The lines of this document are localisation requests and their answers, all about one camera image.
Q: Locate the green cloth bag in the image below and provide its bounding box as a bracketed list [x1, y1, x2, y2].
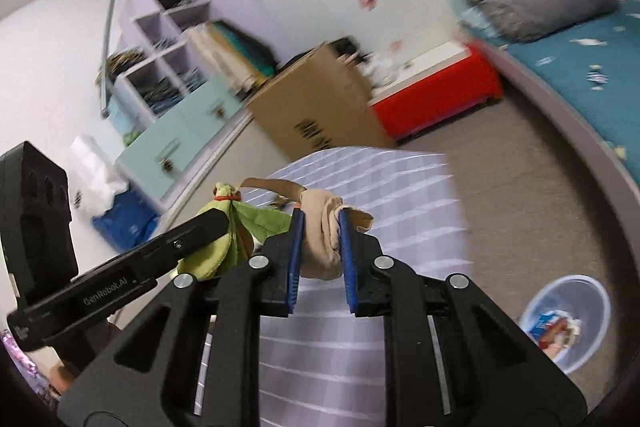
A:
[176, 183, 291, 281]

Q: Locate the blue snack wrapper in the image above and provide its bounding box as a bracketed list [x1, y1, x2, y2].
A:
[527, 311, 560, 343]

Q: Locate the orange white snack bag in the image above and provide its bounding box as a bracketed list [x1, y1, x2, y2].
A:
[538, 317, 582, 358]

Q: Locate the blue plastic trash bucket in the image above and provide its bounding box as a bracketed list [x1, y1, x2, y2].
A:
[518, 275, 612, 375]

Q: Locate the white paper shopping bag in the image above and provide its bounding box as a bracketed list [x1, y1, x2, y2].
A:
[67, 135, 129, 217]

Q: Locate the blue storage box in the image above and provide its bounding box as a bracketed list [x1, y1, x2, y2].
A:
[91, 190, 160, 254]

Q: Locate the brown cardboard box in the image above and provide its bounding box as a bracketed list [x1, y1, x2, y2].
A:
[245, 43, 395, 159]

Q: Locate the grey checked tablecloth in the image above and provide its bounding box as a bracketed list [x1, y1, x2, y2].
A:
[259, 146, 472, 426]

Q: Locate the metal stair handrail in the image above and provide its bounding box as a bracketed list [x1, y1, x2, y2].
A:
[98, 0, 184, 119]

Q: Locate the purple teal shelf cabinet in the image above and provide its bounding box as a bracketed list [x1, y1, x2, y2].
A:
[100, 0, 271, 209]

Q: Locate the teal quilted mattress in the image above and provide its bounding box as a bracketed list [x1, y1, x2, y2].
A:
[461, 0, 639, 179]

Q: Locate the teal bunk bed frame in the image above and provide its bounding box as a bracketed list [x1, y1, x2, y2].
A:
[451, 0, 639, 258]

